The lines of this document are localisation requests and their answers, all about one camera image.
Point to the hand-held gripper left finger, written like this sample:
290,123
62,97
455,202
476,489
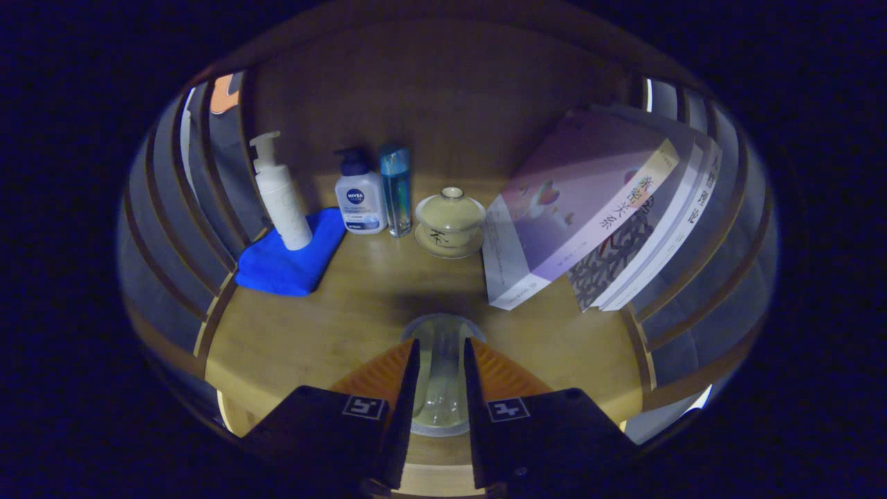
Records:
403,416

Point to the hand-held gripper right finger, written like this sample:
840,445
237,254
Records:
477,416

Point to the round grey scrub brush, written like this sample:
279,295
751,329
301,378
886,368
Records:
442,360

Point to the wooden countertop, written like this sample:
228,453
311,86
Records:
346,326

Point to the wooden cabinet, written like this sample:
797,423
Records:
443,90

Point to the blue folded cloth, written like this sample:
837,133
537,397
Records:
284,267

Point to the cream lidded tea cup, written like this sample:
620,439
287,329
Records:
450,218

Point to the patterned cover book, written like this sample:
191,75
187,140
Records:
610,256

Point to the white lotion bottle dark cap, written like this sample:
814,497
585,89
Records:
360,201

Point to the slim teal bottle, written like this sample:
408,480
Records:
396,194

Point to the purple book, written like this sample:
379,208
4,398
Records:
575,201

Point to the white pump bottle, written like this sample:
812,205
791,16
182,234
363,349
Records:
284,201

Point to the white book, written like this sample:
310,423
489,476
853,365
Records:
708,180

